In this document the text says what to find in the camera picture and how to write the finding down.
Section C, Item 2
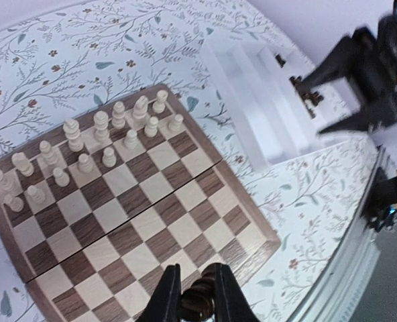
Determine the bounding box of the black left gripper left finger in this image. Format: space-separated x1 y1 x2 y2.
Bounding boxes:
137 264 181 322

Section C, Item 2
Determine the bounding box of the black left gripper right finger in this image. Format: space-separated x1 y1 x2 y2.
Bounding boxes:
215 263 259 322

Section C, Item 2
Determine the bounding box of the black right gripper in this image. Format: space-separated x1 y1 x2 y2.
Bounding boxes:
300 15 397 134

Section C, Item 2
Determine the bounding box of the dark wooden king piece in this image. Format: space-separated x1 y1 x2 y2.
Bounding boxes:
178 264 215 321

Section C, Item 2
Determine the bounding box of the white plastic compartment tray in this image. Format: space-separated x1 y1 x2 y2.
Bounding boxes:
201 36 363 171

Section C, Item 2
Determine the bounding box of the wooden chess board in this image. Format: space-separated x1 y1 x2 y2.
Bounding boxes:
0 85 280 321

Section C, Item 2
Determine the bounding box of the pile of dark chess pieces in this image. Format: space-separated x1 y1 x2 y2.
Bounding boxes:
289 76 324 119

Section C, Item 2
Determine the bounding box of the dark chess piece apart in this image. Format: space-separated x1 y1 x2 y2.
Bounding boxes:
275 54 286 68

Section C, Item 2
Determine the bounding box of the light pawn five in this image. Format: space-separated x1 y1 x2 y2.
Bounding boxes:
102 147 117 168

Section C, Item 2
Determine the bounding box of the light pawn four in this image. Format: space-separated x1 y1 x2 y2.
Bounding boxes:
78 154 93 173

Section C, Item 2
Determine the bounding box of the light pawn three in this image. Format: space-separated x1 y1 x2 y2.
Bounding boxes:
52 167 70 187

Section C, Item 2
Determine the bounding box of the light pawn six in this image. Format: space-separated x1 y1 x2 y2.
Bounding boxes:
123 129 139 150

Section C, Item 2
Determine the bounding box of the light pawn seven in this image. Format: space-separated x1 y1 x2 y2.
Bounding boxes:
144 117 159 138

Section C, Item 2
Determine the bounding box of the light pawn eight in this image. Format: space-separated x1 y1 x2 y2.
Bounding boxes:
168 113 184 132

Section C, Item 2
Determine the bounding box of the light pawn one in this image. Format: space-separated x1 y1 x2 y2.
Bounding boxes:
3 195 24 213

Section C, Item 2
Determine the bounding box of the light bishop piece left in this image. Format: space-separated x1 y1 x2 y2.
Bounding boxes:
39 140 60 167

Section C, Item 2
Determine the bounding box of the light bishop piece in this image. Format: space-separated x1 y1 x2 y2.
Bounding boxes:
39 140 60 167
111 101 125 129

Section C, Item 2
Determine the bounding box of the light bishop piece right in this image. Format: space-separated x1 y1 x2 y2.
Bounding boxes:
111 101 125 129

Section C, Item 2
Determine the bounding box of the light knight piece right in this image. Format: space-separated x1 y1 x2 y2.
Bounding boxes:
132 95 149 122

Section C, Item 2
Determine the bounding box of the light king piece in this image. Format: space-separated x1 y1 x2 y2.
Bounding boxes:
93 111 109 147

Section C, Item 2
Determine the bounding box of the light rook far right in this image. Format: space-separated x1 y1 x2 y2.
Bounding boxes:
152 90 168 114

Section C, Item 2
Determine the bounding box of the light queen piece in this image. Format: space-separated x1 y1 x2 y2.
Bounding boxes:
62 118 84 152

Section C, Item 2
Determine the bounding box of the floral patterned table mat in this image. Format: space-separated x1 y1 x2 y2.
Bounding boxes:
0 1 378 321

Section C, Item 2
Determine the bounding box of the front aluminium rail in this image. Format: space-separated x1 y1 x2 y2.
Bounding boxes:
288 146 396 321

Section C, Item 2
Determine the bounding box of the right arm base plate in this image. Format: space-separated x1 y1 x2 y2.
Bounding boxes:
366 176 397 232

